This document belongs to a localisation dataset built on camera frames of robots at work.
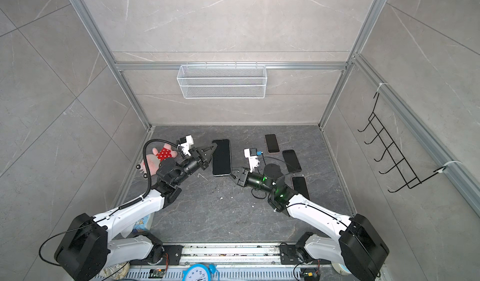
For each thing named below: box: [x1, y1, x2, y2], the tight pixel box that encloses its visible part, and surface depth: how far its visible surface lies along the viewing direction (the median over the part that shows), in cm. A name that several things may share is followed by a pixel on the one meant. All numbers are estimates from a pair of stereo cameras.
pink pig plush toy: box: [135, 142, 178, 180], surface depth 100 cm
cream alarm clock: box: [330, 260, 352, 276], surface depth 69 cm
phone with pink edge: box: [264, 133, 281, 155], surface depth 113 cm
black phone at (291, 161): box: [281, 149, 302, 173], surface depth 107 cm
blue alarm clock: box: [181, 263, 220, 281], surface depth 70 cm
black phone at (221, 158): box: [211, 139, 232, 177], surface depth 70 cm
